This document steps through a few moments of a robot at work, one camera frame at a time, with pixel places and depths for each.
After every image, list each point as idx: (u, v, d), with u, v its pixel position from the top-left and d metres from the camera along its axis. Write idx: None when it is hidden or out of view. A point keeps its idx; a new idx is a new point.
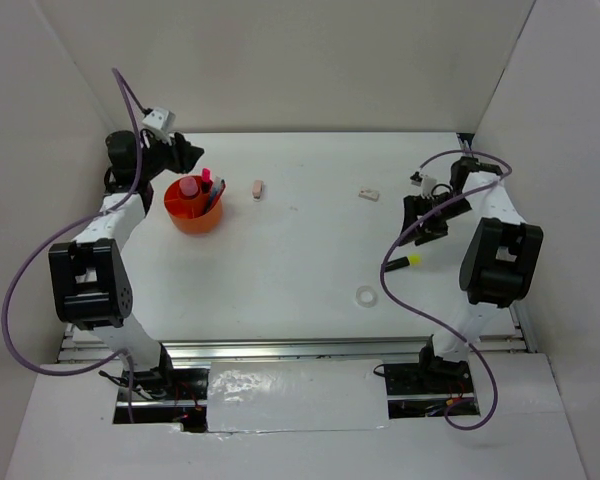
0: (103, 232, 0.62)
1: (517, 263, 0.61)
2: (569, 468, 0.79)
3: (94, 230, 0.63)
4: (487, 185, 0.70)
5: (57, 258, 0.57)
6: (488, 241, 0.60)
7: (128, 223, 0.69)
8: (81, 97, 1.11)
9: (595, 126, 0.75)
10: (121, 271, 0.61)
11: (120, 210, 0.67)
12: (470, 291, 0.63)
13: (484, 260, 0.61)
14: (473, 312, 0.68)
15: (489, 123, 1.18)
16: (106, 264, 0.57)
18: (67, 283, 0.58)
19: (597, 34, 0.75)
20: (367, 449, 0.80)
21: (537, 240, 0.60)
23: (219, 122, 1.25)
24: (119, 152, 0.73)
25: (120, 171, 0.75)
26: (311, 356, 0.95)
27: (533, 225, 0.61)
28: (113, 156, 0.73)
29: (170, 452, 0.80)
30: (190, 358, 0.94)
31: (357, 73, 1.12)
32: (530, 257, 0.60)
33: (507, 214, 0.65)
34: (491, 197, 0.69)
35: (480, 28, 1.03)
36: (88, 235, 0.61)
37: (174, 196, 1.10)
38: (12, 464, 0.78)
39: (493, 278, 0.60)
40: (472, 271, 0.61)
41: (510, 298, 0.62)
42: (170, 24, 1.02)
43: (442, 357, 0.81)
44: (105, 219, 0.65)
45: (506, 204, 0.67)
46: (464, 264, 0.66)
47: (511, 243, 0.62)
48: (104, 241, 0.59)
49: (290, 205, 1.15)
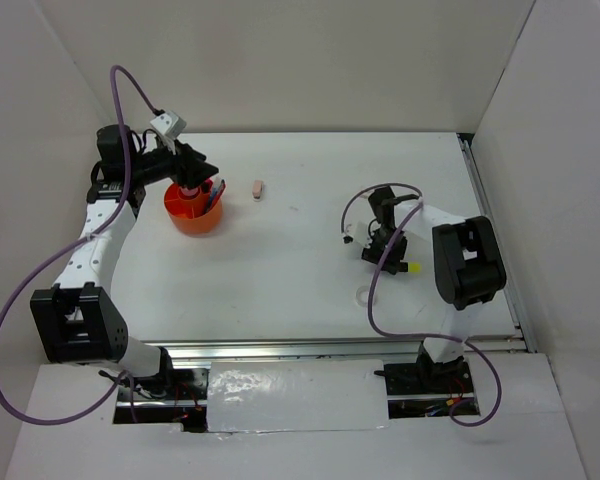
0: (90, 270, 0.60)
1: (483, 256, 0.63)
2: (569, 468, 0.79)
3: (78, 268, 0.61)
4: (416, 207, 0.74)
5: (40, 306, 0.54)
6: (450, 246, 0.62)
7: (116, 247, 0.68)
8: (81, 98, 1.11)
9: (595, 125, 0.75)
10: (112, 312, 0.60)
11: (105, 233, 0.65)
12: (457, 301, 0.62)
13: (458, 264, 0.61)
14: (463, 314, 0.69)
15: (489, 122, 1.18)
16: (94, 311, 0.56)
18: (55, 332, 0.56)
19: (597, 33, 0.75)
20: (366, 449, 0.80)
21: (487, 228, 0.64)
23: (219, 122, 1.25)
24: (108, 143, 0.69)
25: (109, 167, 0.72)
26: (311, 356, 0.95)
27: (478, 218, 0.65)
28: (102, 147, 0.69)
29: (171, 452, 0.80)
30: (190, 358, 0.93)
31: (356, 73, 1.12)
32: (491, 246, 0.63)
33: (450, 218, 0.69)
34: (427, 213, 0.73)
35: (480, 28, 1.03)
36: (74, 274, 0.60)
37: (174, 196, 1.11)
38: (13, 463, 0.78)
39: (473, 279, 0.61)
40: (452, 281, 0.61)
41: (495, 290, 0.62)
42: (170, 25, 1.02)
43: (442, 361, 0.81)
44: (91, 252, 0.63)
45: (442, 212, 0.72)
46: (439, 278, 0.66)
47: (467, 242, 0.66)
48: (92, 289, 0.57)
49: (290, 205, 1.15)
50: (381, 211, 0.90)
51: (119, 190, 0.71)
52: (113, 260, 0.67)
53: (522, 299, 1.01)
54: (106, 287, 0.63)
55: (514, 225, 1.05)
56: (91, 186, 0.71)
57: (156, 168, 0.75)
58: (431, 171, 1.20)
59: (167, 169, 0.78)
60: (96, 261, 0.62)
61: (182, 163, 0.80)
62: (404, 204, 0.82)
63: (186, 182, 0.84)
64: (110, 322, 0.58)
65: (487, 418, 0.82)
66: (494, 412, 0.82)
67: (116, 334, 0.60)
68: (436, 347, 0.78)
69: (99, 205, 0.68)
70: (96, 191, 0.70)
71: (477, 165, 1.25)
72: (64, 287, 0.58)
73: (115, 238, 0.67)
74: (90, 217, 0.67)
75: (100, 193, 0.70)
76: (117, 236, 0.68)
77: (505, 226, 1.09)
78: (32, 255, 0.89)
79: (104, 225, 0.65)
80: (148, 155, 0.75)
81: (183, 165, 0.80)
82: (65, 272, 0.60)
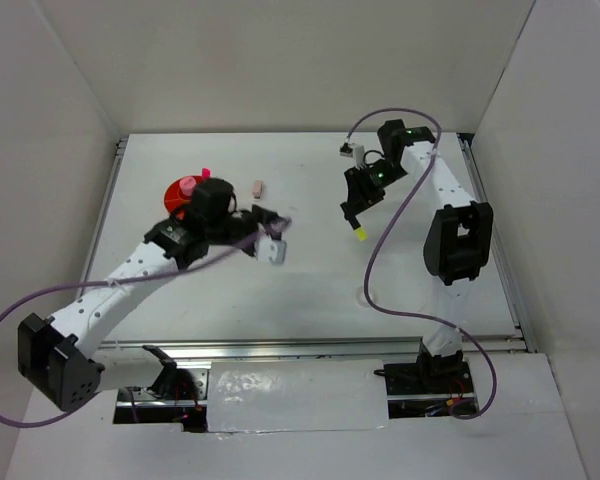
0: (85, 321, 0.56)
1: (474, 236, 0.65)
2: (570, 468, 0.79)
3: (79, 312, 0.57)
4: (429, 167, 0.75)
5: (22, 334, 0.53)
6: (448, 230, 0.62)
7: (136, 296, 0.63)
8: (81, 98, 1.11)
9: (595, 125, 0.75)
10: (82, 370, 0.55)
11: (126, 286, 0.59)
12: (443, 275, 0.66)
13: (448, 245, 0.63)
14: (452, 293, 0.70)
15: (489, 122, 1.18)
16: (58, 370, 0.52)
18: (28, 361, 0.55)
19: (597, 34, 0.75)
20: (367, 450, 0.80)
21: (488, 215, 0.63)
23: (219, 122, 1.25)
24: (203, 196, 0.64)
25: (190, 213, 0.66)
26: (311, 357, 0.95)
27: (482, 203, 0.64)
28: (195, 193, 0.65)
29: (170, 452, 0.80)
30: (190, 358, 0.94)
31: (357, 73, 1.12)
32: (486, 229, 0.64)
33: (456, 193, 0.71)
34: (437, 179, 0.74)
35: (481, 28, 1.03)
36: (72, 317, 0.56)
37: (174, 196, 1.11)
38: (13, 463, 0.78)
39: (459, 258, 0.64)
40: (439, 257, 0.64)
41: (479, 268, 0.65)
42: (170, 25, 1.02)
43: (440, 355, 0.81)
44: (101, 299, 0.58)
45: (451, 182, 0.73)
46: (428, 253, 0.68)
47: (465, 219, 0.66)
48: (67, 349, 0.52)
49: (290, 205, 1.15)
50: (390, 141, 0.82)
51: (178, 243, 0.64)
52: (126, 306, 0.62)
53: (522, 299, 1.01)
54: (98, 335, 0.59)
55: (514, 225, 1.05)
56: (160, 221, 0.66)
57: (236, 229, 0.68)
58: None
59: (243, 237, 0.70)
60: (98, 312, 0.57)
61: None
62: (417, 151, 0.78)
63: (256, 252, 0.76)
64: (71, 382, 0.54)
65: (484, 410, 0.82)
66: (488, 407, 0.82)
67: (77, 388, 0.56)
68: (435, 339, 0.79)
69: (148, 250, 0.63)
70: (159, 229, 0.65)
71: (477, 165, 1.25)
72: (55, 326, 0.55)
73: (138, 291, 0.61)
74: (132, 259, 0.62)
75: (161, 234, 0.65)
76: (141, 290, 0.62)
77: (506, 226, 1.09)
78: (31, 255, 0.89)
79: (129, 281, 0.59)
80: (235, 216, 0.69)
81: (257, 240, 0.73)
82: (68, 308, 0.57)
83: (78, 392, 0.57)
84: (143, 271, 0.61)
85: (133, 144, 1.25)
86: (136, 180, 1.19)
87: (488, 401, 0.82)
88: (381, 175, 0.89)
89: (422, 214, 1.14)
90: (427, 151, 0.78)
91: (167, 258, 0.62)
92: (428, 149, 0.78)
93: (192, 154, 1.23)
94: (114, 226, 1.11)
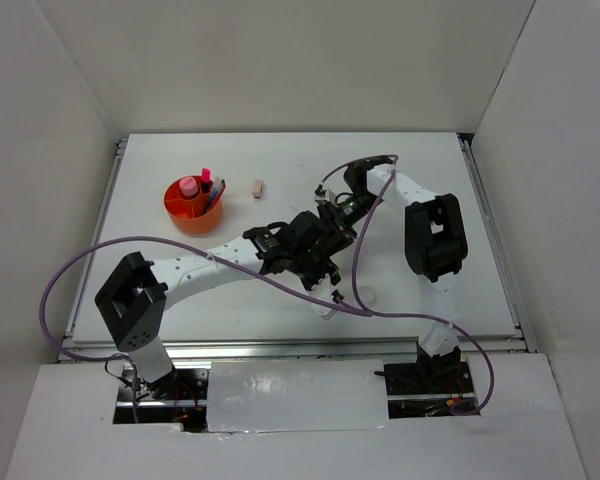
0: (178, 277, 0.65)
1: (449, 229, 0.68)
2: (569, 468, 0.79)
3: (176, 268, 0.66)
4: (390, 178, 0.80)
5: (124, 263, 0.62)
6: (422, 223, 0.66)
7: (218, 280, 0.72)
8: (82, 98, 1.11)
9: (595, 124, 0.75)
10: (153, 319, 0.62)
11: (219, 264, 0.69)
12: (428, 272, 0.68)
13: (426, 239, 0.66)
14: (439, 290, 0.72)
15: (489, 122, 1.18)
16: (140, 306, 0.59)
18: (114, 288, 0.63)
19: (597, 35, 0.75)
20: (366, 450, 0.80)
21: (455, 205, 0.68)
23: (219, 122, 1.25)
24: (304, 221, 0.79)
25: (286, 233, 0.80)
26: (311, 357, 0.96)
27: (447, 196, 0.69)
28: (299, 220, 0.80)
29: (170, 452, 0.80)
30: (190, 358, 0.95)
31: (356, 74, 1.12)
32: (457, 219, 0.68)
33: (421, 193, 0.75)
34: (400, 186, 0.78)
35: (480, 28, 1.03)
36: (168, 269, 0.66)
37: (174, 196, 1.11)
38: (12, 462, 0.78)
39: (440, 252, 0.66)
40: (421, 254, 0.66)
41: (460, 259, 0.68)
42: (171, 26, 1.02)
43: (438, 353, 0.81)
44: (197, 268, 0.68)
45: (414, 185, 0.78)
46: (408, 252, 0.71)
47: (434, 215, 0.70)
48: (159, 292, 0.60)
49: (290, 205, 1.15)
50: (353, 175, 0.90)
51: (266, 251, 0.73)
52: (206, 284, 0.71)
53: (522, 300, 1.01)
54: (177, 297, 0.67)
55: (514, 225, 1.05)
56: (260, 227, 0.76)
57: (307, 260, 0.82)
58: (432, 171, 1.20)
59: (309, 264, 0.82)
60: (189, 276, 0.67)
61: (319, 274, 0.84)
62: (378, 172, 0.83)
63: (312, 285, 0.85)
64: (141, 325, 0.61)
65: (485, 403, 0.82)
66: (488, 400, 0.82)
67: (137, 336, 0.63)
68: (431, 338, 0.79)
69: (246, 248, 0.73)
70: (257, 233, 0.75)
71: (477, 165, 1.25)
72: (153, 270, 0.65)
73: (224, 274, 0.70)
74: (228, 246, 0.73)
75: (258, 237, 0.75)
76: (227, 275, 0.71)
77: (506, 226, 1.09)
78: (30, 254, 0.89)
79: (224, 260, 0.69)
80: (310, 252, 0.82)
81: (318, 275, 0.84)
82: (166, 261, 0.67)
83: (134, 340, 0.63)
84: (235, 259, 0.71)
85: (133, 144, 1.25)
86: (136, 180, 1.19)
87: (488, 396, 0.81)
88: (353, 205, 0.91)
89: None
90: (385, 168, 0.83)
91: (258, 258, 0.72)
92: (387, 167, 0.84)
93: (192, 153, 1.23)
94: (114, 226, 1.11)
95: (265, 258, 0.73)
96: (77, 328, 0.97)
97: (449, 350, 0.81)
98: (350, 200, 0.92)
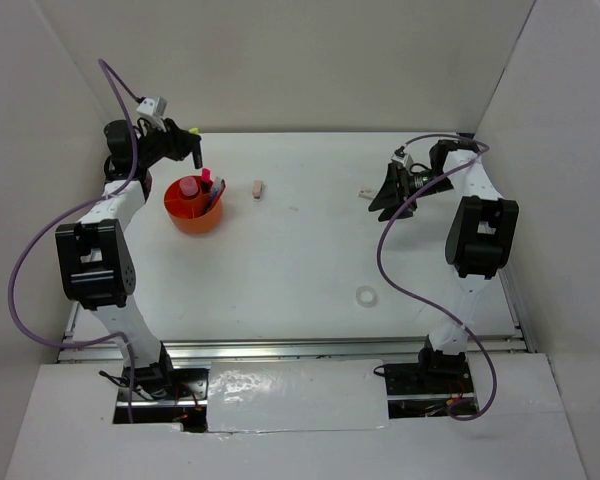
0: (106, 215, 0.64)
1: (497, 235, 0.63)
2: (570, 468, 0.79)
3: (97, 213, 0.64)
4: (466, 164, 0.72)
5: (63, 237, 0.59)
6: (467, 218, 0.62)
7: (130, 210, 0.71)
8: (82, 98, 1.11)
9: (596, 125, 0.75)
10: (125, 246, 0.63)
11: (120, 193, 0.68)
12: (458, 266, 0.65)
13: (467, 234, 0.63)
14: (464, 288, 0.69)
15: (488, 122, 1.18)
16: (111, 242, 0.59)
18: (73, 262, 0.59)
19: (597, 36, 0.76)
20: (368, 449, 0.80)
21: (513, 215, 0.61)
23: (219, 122, 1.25)
24: (116, 139, 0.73)
25: (118, 160, 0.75)
26: (311, 356, 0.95)
27: (510, 201, 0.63)
28: (113, 145, 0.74)
29: (171, 452, 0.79)
30: (190, 358, 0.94)
31: (357, 74, 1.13)
32: (509, 226, 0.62)
33: (486, 191, 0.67)
34: (471, 175, 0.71)
35: (480, 29, 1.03)
36: (92, 217, 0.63)
37: (174, 196, 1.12)
38: (12, 462, 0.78)
39: (477, 252, 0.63)
40: (457, 246, 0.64)
41: (497, 266, 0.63)
42: (171, 25, 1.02)
43: (442, 351, 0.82)
44: (108, 203, 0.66)
45: (486, 181, 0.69)
46: (449, 240, 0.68)
47: (490, 218, 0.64)
48: (108, 221, 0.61)
49: (290, 205, 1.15)
50: (435, 150, 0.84)
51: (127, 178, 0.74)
52: (127, 220, 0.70)
53: (522, 299, 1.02)
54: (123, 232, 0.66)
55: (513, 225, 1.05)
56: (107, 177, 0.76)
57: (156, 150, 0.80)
58: None
59: (162, 147, 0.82)
60: (114, 210, 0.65)
61: (179, 138, 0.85)
62: (458, 155, 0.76)
63: (197, 153, 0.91)
64: (123, 255, 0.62)
65: (485, 410, 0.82)
66: (491, 403, 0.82)
67: (126, 273, 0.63)
68: (441, 332, 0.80)
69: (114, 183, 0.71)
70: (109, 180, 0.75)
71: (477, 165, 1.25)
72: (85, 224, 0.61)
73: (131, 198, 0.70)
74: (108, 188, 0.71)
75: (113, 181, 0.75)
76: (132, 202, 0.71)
77: None
78: (29, 255, 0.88)
79: (122, 186, 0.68)
80: (149, 141, 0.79)
81: (178, 142, 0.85)
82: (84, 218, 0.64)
83: (128, 276, 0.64)
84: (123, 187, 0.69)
85: None
86: None
87: (491, 399, 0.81)
88: (424, 180, 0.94)
89: (421, 214, 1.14)
90: (468, 155, 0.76)
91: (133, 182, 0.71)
92: (470, 154, 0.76)
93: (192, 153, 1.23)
94: None
95: (139, 181, 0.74)
96: (77, 329, 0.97)
97: (456, 351, 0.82)
98: (425, 175, 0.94)
